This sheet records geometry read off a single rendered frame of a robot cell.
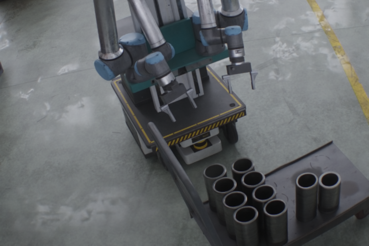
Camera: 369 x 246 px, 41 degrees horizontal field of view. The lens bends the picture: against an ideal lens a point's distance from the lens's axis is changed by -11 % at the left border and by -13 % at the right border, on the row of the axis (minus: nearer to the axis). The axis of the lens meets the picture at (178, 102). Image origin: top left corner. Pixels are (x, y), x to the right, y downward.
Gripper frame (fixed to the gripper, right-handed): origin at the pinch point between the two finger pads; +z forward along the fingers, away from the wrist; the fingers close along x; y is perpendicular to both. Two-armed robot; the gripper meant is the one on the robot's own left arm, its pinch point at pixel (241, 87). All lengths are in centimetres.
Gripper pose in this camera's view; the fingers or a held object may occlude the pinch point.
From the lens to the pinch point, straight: 303.1
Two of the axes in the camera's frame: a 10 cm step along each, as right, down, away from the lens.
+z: 1.5, 9.7, 1.8
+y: 1.6, 1.6, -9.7
